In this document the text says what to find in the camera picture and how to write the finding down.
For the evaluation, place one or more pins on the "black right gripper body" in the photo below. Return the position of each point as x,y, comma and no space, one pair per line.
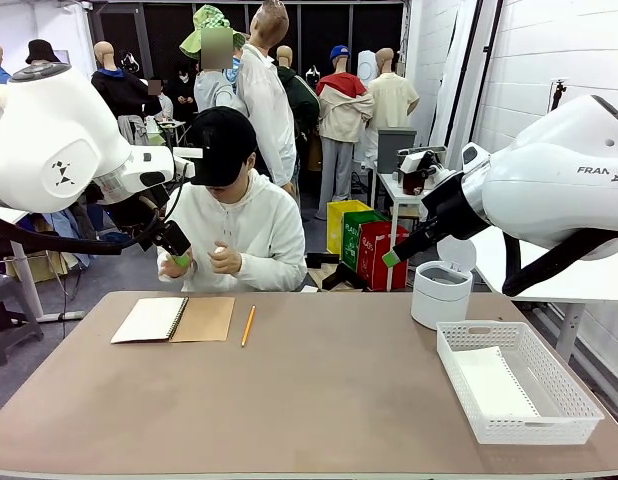
451,207

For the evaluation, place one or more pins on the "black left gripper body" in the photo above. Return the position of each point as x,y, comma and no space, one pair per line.
171,239

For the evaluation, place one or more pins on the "small white paper wad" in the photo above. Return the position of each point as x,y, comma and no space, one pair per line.
219,248

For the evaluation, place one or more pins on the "spiral notebook brown cover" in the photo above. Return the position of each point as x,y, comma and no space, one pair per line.
204,320

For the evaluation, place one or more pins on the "yellow pencil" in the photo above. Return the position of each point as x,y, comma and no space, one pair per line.
248,325

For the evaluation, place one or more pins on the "white paper sheet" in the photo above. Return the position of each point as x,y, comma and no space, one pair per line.
494,385

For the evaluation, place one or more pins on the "person's right forearm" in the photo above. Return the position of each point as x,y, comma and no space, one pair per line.
186,284

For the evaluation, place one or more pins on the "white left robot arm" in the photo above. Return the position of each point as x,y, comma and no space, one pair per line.
49,140

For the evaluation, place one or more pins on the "person's left forearm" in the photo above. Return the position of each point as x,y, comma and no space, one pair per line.
269,272

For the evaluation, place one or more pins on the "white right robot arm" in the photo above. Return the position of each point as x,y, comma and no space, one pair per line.
549,190

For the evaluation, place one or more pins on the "person's right hand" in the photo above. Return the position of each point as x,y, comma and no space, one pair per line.
169,270

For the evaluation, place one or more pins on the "person's left hand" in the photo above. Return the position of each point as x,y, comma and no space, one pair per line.
228,262

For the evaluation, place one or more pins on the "red recycling bin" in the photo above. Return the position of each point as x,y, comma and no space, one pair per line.
384,272

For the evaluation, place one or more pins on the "brown glass jar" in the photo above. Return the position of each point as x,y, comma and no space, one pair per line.
413,186

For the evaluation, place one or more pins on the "green recycling bin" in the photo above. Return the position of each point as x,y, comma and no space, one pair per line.
354,240

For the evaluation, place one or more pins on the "white trash bin with lid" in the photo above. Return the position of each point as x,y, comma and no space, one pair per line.
439,300

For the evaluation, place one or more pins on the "small white table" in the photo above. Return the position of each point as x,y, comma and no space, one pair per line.
389,182

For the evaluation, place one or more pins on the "yellow recycling bin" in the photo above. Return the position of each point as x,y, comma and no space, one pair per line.
339,220

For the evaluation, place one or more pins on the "black wooden stand pieces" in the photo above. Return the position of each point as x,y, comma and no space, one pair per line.
339,275

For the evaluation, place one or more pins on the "grey cabinet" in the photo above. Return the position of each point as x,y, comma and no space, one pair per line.
396,150

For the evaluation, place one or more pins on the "person in white hoodie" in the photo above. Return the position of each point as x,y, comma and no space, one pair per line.
259,225

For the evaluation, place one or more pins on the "black baseball cap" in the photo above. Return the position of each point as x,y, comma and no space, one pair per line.
224,145

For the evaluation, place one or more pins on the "mannequin in cream shirt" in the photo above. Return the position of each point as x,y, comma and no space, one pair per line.
391,102

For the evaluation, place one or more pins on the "background person in white shirt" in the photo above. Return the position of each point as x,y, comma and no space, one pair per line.
164,105

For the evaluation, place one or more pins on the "cardboard box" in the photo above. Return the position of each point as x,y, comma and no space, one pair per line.
39,265

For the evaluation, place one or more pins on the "masked person in black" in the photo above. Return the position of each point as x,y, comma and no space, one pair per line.
185,95

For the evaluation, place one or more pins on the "mannequin in red beige jacket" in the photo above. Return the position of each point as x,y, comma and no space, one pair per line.
341,110

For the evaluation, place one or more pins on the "figure with green checked hat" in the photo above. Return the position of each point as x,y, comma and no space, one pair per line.
214,92

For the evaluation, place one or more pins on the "black tripod stand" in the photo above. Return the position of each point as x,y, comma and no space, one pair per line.
556,95

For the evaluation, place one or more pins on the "mannequin in dark jacket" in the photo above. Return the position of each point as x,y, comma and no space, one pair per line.
119,92

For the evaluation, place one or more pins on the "tall mannequin in white shirt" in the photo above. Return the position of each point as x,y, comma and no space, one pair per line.
261,100

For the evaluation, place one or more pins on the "white side table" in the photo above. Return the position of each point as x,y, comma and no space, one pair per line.
604,280

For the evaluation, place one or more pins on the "grey plastic stool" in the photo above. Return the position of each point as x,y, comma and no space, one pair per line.
9,300

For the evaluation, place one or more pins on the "mannequin in dark green hoodie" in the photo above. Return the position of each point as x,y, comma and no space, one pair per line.
301,100

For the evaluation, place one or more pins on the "white perforated plastic basket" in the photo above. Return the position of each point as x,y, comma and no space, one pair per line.
539,425

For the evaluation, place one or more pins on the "mannequin with black bucket hat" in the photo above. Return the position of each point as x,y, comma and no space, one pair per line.
41,50

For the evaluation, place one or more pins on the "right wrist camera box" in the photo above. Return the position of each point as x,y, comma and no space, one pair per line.
414,162

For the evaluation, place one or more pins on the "white desk frame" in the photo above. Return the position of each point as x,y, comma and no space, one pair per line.
26,280

